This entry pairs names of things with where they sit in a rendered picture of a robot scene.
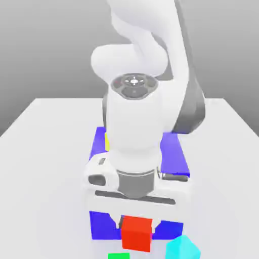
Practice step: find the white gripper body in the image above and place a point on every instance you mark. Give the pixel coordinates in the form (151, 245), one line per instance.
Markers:
(170, 190)

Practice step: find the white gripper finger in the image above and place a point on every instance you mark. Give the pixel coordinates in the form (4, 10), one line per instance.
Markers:
(154, 224)
(117, 221)

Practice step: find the small red cube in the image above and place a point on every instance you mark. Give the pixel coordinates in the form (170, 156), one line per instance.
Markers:
(136, 234)

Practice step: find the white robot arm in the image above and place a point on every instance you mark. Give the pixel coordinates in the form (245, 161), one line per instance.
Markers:
(133, 125)

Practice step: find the small green cube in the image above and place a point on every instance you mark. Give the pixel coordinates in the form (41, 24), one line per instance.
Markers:
(118, 256)

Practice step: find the small cyan cube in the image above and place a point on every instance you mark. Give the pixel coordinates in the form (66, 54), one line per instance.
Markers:
(181, 248)

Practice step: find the small yellow cube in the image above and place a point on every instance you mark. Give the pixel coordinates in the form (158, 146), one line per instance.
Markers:
(107, 141)

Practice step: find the large blue box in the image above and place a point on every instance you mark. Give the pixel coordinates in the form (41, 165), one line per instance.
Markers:
(174, 153)

